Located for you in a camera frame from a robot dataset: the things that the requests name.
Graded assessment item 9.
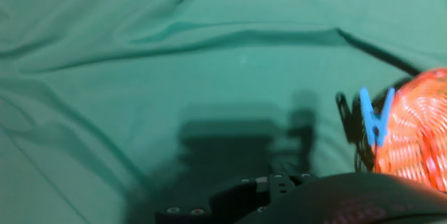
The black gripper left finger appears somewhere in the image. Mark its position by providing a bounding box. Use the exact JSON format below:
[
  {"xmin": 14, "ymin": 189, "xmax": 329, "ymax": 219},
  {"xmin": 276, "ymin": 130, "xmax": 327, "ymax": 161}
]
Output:
[{"xmin": 155, "ymin": 173, "xmax": 296, "ymax": 224}]

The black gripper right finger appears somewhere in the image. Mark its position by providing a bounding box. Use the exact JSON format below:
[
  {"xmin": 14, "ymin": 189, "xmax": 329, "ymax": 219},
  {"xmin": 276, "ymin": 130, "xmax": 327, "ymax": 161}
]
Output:
[{"xmin": 294, "ymin": 172, "xmax": 319, "ymax": 186}]

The blue plastic clothespin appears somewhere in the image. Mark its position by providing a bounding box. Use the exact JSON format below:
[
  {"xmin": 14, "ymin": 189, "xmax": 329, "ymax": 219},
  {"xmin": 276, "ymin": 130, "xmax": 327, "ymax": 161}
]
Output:
[{"xmin": 359, "ymin": 87, "xmax": 396, "ymax": 147}]

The oval orange wicker basket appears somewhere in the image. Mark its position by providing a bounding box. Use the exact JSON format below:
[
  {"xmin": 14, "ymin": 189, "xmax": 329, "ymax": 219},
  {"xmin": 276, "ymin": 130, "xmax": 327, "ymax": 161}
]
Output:
[{"xmin": 369, "ymin": 67, "xmax": 447, "ymax": 193}]

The green cloth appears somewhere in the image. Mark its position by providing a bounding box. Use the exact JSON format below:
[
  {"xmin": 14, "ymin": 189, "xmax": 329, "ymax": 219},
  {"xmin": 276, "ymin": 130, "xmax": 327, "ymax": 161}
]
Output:
[{"xmin": 0, "ymin": 0, "xmax": 447, "ymax": 224}]

